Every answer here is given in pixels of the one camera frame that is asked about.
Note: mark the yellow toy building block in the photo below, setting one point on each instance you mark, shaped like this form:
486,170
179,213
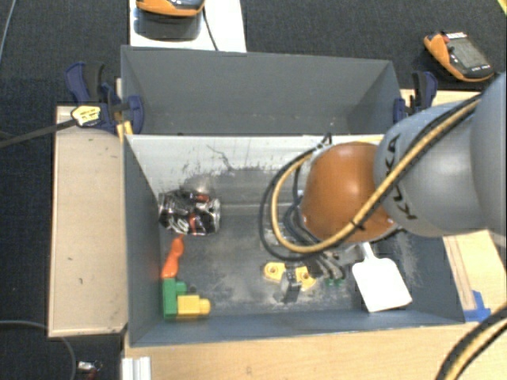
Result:
190,305

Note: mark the yellow flat piece with holes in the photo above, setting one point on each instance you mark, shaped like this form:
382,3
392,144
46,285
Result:
274,271

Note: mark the pale wood flat board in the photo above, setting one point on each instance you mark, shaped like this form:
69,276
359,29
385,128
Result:
87,220

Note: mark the orange toy carrot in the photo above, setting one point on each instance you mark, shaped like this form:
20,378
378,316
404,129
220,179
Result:
173,257

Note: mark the grey metal bin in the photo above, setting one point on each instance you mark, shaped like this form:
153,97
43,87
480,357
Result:
237,93

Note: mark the white flat spatula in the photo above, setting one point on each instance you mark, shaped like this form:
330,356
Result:
380,285

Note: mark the crushed black and red can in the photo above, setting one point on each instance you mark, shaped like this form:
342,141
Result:
190,212

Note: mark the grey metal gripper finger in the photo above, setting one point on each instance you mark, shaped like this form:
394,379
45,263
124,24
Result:
292,289

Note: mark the green toy building block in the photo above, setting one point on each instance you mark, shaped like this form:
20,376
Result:
169,297

